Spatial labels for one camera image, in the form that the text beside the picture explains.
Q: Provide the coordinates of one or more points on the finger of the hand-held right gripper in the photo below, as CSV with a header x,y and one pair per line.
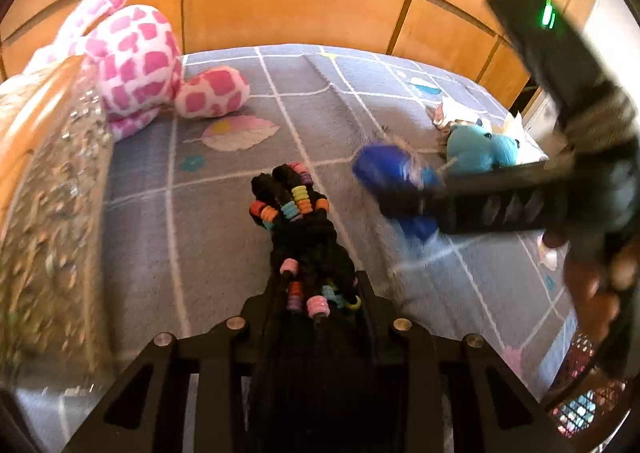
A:
x,y
380,165
420,228

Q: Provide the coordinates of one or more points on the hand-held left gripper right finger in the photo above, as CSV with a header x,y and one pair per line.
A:
x,y
415,348

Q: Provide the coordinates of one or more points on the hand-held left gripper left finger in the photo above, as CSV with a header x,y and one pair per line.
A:
x,y
225,348

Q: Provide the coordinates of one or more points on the blue plush toy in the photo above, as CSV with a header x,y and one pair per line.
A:
x,y
475,148

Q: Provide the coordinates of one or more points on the black beaded wig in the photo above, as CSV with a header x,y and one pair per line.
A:
x,y
300,233

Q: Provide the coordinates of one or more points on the person's right hand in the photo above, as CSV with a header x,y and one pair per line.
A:
x,y
585,293

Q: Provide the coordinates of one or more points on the grey checked bed sheet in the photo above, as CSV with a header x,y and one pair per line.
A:
x,y
325,133

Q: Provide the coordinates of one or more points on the rattan chair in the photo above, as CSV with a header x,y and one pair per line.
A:
x,y
582,383

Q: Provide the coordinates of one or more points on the pink spotted plush toy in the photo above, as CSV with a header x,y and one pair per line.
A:
x,y
135,58

